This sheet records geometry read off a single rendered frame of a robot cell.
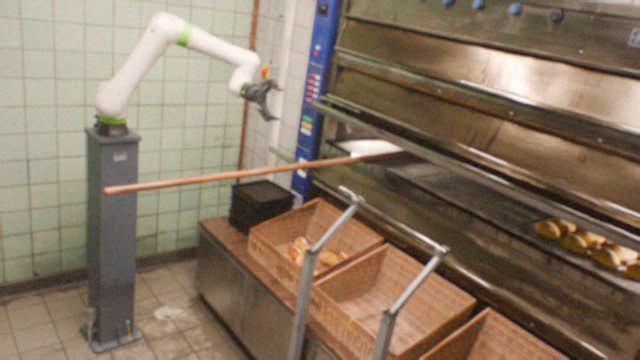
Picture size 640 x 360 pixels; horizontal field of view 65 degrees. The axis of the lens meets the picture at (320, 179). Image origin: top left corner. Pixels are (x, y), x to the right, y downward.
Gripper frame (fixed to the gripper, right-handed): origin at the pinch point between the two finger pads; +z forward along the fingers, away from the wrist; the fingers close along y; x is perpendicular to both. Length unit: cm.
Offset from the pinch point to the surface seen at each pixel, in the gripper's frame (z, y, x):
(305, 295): 44, 74, 5
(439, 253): 91, 33, -15
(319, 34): -42, -28, -53
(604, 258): 128, 28, -68
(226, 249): -33, 92, -1
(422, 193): 49, 31, -54
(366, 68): -4, -17, -56
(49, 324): -82, 148, 81
